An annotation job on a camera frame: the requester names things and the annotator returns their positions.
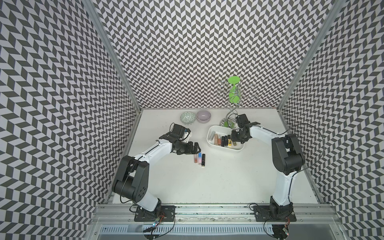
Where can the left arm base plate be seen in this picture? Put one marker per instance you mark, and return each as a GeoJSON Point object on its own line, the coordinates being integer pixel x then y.
{"type": "Point", "coordinates": [165, 214]}

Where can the chrome jewelry stand green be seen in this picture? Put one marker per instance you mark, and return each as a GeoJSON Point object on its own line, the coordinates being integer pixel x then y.
{"type": "Point", "coordinates": [234, 94]}

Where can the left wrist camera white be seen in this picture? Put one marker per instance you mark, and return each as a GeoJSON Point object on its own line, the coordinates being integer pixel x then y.
{"type": "Point", "coordinates": [180, 132]}

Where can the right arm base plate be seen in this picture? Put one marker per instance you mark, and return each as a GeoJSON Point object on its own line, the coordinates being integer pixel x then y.
{"type": "Point", "coordinates": [274, 213]}

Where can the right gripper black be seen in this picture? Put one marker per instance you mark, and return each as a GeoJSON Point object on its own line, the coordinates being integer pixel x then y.
{"type": "Point", "coordinates": [234, 138]}

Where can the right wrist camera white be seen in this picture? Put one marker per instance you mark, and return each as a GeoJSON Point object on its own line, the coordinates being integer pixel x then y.
{"type": "Point", "coordinates": [242, 122]}

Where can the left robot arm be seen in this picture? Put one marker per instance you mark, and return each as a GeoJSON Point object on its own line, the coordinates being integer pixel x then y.
{"type": "Point", "coordinates": [132, 177]}

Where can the blue pink lipstick tube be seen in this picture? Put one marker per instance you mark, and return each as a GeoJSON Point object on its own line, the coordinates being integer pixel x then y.
{"type": "Point", "coordinates": [199, 158]}

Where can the aluminium front rail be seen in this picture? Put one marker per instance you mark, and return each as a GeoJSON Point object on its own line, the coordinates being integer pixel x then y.
{"type": "Point", "coordinates": [219, 213]}

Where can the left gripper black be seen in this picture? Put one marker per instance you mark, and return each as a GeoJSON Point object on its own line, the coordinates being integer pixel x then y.
{"type": "Point", "coordinates": [189, 150]}

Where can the gold black lipstick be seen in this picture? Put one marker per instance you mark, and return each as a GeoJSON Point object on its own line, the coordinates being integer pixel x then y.
{"type": "Point", "coordinates": [229, 141]}

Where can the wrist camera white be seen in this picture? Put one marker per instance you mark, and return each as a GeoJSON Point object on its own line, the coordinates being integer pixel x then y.
{"type": "Point", "coordinates": [180, 132]}
{"type": "Point", "coordinates": [242, 122]}

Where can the green patterned bowl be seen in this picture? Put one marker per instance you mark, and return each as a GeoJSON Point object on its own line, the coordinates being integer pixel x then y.
{"type": "Point", "coordinates": [188, 118]}

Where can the black lipstick long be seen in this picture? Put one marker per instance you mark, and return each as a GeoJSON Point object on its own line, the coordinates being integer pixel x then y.
{"type": "Point", "coordinates": [203, 160]}

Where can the purple bowl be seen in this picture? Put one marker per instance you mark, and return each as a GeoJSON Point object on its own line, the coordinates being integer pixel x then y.
{"type": "Point", "coordinates": [203, 116]}

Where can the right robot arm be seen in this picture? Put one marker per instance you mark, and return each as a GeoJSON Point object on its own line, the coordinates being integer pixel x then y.
{"type": "Point", "coordinates": [287, 158]}

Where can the peach lipstick tube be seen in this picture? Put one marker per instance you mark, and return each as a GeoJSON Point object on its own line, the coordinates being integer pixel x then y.
{"type": "Point", "coordinates": [216, 139]}

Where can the white storage box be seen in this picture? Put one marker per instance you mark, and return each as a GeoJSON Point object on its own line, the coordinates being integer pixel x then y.
{"type": "Point", "coordinates": [223, 131]}

